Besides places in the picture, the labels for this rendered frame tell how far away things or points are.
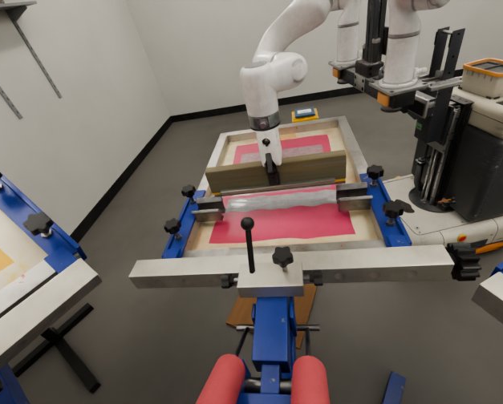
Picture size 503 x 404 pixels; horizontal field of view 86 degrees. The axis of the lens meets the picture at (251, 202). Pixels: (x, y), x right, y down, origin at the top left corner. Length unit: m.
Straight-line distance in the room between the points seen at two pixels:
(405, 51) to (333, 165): 0.54
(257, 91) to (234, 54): 3.79
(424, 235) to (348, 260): 1.21
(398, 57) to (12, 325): 1.22
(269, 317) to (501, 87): 1.47
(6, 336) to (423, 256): 0.74
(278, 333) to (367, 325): 1.22
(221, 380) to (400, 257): 0.40
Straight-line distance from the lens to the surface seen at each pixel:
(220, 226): 0.85
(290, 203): 0.87
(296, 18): 0.75
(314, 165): 0.73
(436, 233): 1.80
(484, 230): 1.94
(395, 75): 1.16
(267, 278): 0.53
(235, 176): 0.76
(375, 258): 0.61
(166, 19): 4.58
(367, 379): 1.60
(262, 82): 0.62
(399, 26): 1.13
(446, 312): 1.85
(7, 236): 0.79
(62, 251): 0.68
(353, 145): 1.09
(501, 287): 0.64
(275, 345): 0.51
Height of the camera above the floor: 1.51
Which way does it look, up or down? 38 degrees down
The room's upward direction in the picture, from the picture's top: 14 degrees counter-clockwise
